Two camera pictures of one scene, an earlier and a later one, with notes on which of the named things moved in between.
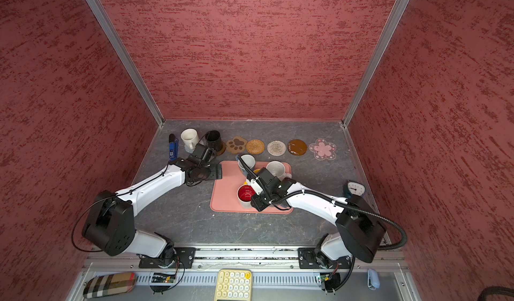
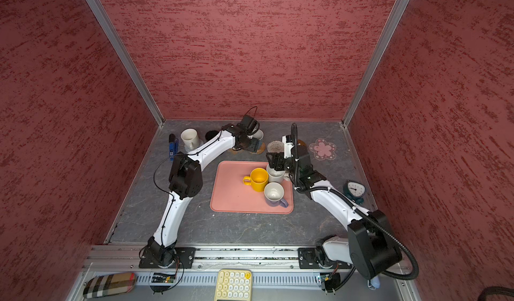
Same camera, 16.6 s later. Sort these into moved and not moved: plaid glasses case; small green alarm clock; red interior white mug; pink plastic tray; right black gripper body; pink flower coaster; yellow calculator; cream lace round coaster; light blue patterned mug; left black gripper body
Moved: right black gripper body; light blue patterned mug; red interior white mug; left black gripper body
Not moved: yellow calculator; pink flower coaster; cream lace round coaster; plaid glasses case; pink plastic tray; small green alarm clock
